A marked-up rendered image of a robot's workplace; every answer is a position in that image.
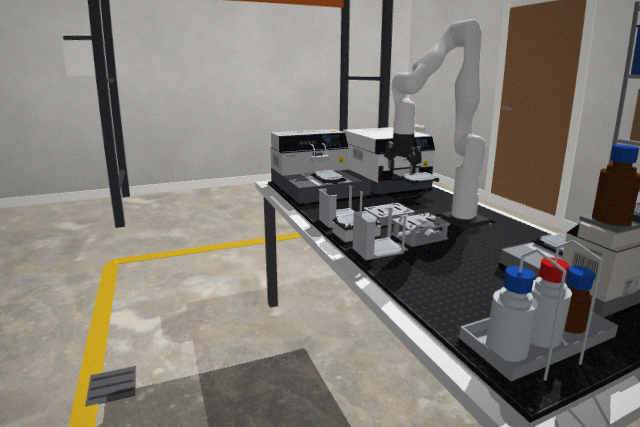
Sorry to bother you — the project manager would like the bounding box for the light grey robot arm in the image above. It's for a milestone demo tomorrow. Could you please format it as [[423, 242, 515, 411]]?
[[392, 19, 486, 219]]

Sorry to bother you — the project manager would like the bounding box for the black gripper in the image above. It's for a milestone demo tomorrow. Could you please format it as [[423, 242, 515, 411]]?
[[384, 133, 422, 175]]

